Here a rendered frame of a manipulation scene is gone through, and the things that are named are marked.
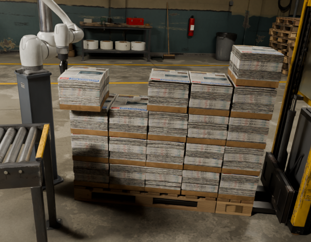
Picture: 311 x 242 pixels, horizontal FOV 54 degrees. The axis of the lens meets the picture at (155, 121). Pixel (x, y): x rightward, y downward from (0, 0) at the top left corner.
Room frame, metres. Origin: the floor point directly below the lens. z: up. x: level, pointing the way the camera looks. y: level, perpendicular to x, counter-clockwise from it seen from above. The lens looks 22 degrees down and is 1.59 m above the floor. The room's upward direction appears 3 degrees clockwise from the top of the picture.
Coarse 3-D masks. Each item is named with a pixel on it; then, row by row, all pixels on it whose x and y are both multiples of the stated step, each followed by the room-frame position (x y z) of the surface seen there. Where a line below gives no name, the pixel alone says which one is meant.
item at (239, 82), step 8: (232, 80) 2.17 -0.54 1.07; (240, 80) 2.03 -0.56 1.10; (248, 80) 2.03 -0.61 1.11; (256, 80) 2.03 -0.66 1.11; (232, 112) 2.04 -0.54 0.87; (240, 112) 2.03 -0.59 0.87; (248, 112) 2.03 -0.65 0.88; (232, 144) 2.03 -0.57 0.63; (240, 144) 2.03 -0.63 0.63; (248, 144) 2.03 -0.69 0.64; (256, 144) 2.02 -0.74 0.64; (264, 144) 2.02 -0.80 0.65; (224, 168) 2.04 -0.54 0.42; (248, 200) 2.02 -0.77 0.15
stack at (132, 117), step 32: (128, 96) 2.40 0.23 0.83; (96, 128) 2.09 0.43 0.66; (128, 128) 2.08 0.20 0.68; (160, 128) 2.07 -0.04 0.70; (192, 128) 2.06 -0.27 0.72; (224, 128) 2.05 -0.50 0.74; (160, 160) 2.06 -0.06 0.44; (192, 160) 2.05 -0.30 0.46; (96, 192) 2.09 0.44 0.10; (128, 192) 2.08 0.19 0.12
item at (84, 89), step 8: (64, 72) 2.13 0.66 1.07; (72, 72) 2.14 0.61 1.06; (64, 80) 1.99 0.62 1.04; (72, 80) 1.98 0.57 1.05; (80, 80) 1.99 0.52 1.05; (88, 80) 2.00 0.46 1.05; (96, 80) 2.01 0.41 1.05; (64, 88) 1.99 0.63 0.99; (72, 88) 2.00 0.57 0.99; (80, 88) 2.00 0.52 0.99; (88, 88) 1.99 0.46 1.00; (96, 88) 1.99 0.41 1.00; (64, 96) 2.00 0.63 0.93; (72, 96) 2.01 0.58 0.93; (80, 96) 2.00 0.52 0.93; (88, 96) 2.00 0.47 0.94; (96, 96) 2.00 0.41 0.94; (72, 104) 2.01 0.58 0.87; (80, 104) 2.01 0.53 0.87; (88, 104) 2.00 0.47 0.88; (96, 104) 2.01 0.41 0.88
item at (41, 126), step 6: (0, 126) 1.72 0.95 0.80; (6, 126) 1.73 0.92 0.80; (12, 126) 1.73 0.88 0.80; (18, 126) 1.74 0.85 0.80; (24, 126) 1.75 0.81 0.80; (30, 126) 1.75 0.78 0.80; (36, 126) 1.76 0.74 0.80; (42, 126) 1.77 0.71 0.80; (48, 132) 1.78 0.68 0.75; (36, 138) 1.76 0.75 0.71; (48, 138) 1.78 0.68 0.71
